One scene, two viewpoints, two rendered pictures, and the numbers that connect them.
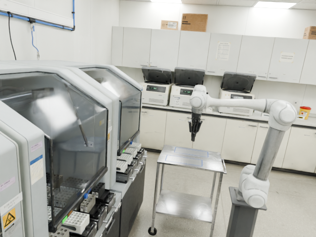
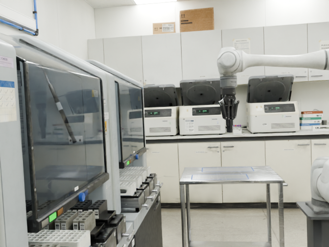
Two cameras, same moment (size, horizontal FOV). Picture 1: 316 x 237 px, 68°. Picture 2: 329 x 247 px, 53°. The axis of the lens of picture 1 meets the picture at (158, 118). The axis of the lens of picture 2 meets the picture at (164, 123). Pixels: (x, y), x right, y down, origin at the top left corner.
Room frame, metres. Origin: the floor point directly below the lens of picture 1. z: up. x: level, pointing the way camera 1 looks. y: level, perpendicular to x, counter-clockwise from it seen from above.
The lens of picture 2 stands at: (0.02, 0.09, 1.27)
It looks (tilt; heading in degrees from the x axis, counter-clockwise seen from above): 3 degrees down; 359
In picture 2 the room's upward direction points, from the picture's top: 2 degrees counter-clockwise
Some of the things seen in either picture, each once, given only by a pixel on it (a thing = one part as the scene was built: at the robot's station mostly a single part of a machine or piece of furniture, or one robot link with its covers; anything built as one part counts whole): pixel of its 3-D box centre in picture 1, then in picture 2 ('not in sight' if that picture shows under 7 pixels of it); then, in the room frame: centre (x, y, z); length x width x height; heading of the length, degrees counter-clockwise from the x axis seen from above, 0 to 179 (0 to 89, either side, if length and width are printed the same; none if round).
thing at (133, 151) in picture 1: (121, 151); (122, 177); (2.10, 0.33, 0.83); 0.30 x 0.10 x 0.06; 81
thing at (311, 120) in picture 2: not in sight; (310, 120); (4.23, -1.87, 1.01); 0.23 x 0.12 x 0.08; 80
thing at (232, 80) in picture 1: (236, 92); (270, 103); (4.16, -1.34, 1.25); 0.62 x 0.56 x 0.69; 170
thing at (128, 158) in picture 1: (115, 157); (115, 183); (1.95, 0.35, 0.83); 0.30 x 0.10 x 0.06; 81
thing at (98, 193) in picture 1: (100, 191); (101, 210); (1.39, 0.34, 0.85); 0.12 x 0.02 x 0.06; 171
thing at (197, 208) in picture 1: (186, 193); (230, 234); (2.16, -0.36, 0.41); 0.67 x 0.46 x 0.82; 81
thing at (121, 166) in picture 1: (108, 165); (107, 189); (1.80, 0.38, 0.83); 0.30 x 0.10 x 0.06; 81
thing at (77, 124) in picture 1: (43, 136); (8, 111); (1.20, 0.61, 1.28); 0.61 x 0.51 x 0.63; 171
